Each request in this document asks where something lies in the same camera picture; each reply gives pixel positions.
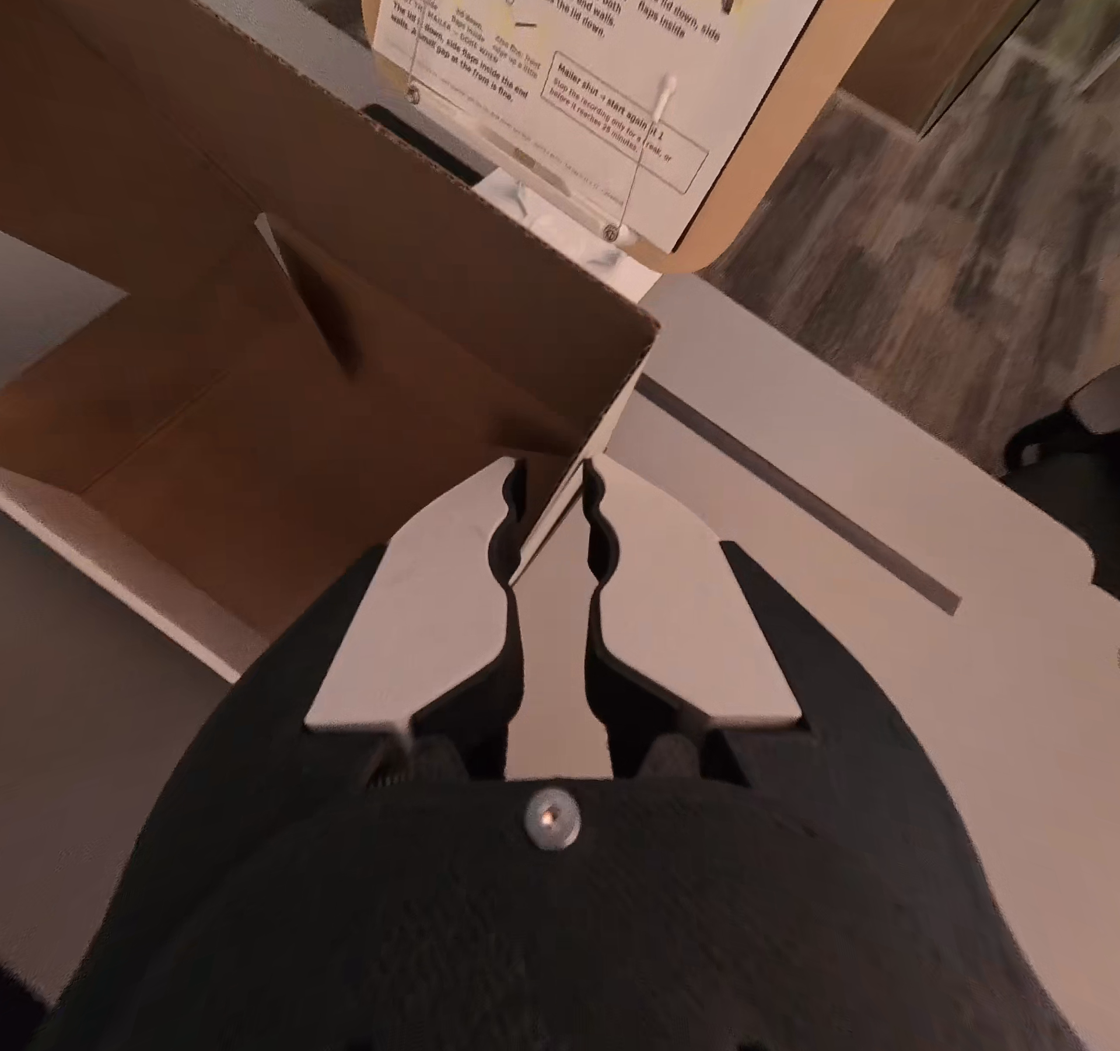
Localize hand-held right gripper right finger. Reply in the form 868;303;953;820
580;454;803;781

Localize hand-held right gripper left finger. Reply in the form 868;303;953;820
304;454;528;781

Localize white cardboard mailer box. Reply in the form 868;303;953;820
0;0;662;685

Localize black office chair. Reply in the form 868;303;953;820
1002;369;1120;501

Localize wooden document stand white base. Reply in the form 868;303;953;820
361;0;937;300

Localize printed instruction sheet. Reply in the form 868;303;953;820
372;0;863;251

